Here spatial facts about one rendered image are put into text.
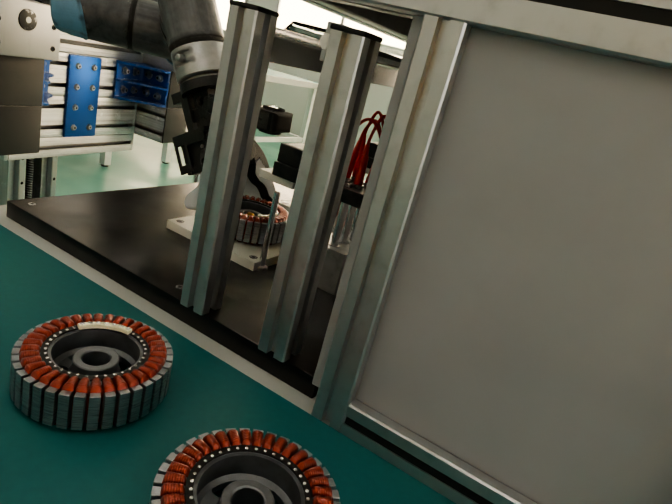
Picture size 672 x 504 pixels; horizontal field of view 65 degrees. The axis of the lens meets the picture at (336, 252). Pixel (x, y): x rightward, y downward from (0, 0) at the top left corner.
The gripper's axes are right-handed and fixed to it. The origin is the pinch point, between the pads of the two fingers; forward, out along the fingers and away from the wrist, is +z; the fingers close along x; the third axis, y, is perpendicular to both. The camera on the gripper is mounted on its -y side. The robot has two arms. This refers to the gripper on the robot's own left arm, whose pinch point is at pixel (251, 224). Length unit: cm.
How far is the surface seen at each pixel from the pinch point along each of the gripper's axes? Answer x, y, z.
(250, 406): 25.1, -16.5, 14.5
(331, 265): 3.7, -13.7, 6.6
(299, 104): -473, 284, -120
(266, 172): 2.9, -6.7, -6.0
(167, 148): -226, 249, -66
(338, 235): 2.5, -14.7, 3.4
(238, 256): 7.5, -3.2, 3.4
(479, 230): 20.6, -36.6, 3.5
